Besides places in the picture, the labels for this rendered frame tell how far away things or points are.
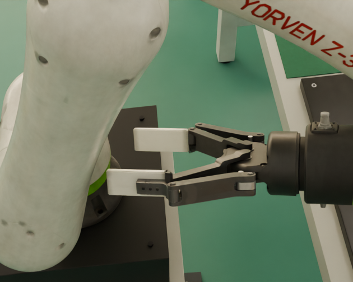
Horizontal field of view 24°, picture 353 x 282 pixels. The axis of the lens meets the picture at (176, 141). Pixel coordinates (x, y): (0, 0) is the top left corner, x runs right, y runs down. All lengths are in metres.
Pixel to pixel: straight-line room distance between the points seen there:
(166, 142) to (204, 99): 1.43
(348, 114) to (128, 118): 0.40
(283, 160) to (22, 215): 0.30
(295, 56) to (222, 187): 0.73
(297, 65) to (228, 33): 0.89
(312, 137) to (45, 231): 0.33
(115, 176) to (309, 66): 0.74
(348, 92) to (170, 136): 0.57
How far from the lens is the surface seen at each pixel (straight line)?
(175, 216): 1.37
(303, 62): 1.58
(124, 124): 1.36
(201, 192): 0.89
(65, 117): 0.77
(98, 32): 0.67
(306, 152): 0.91
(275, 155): 0.92
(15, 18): 2.73
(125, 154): 1.32
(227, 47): 2.50
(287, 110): 1.51
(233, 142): 0.97
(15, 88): 1.12
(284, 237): 2.22
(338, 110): 1.50
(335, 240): 1.38
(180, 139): 1.03
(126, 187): 0.92
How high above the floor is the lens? 1.94
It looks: 55 degrees down
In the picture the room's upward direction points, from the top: straight up
